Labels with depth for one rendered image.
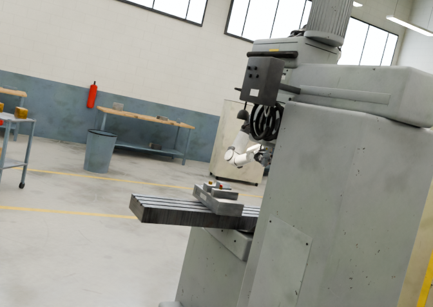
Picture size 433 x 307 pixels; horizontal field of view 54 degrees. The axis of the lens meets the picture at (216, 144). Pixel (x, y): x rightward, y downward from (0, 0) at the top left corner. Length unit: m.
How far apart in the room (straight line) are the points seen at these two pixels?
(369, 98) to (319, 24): 0.56
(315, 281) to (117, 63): 8.46
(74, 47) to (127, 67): 1.19
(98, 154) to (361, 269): 5.61
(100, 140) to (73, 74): 2.96
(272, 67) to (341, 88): 0.30
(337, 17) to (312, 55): 0.21
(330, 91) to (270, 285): 0.88
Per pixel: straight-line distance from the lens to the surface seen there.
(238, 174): 8.70
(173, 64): 10.12
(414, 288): 3.88
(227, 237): 2.38
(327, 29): 2.18
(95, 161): 7.00
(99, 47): 9.68
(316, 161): 1.75
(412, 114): 1.74
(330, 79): 1.97
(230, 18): 10.69
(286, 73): 2.22
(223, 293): 2.43
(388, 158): 1.73
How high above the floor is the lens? 1.47
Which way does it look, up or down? 5 degrees down
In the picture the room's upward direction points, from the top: 13 degrees clockwise
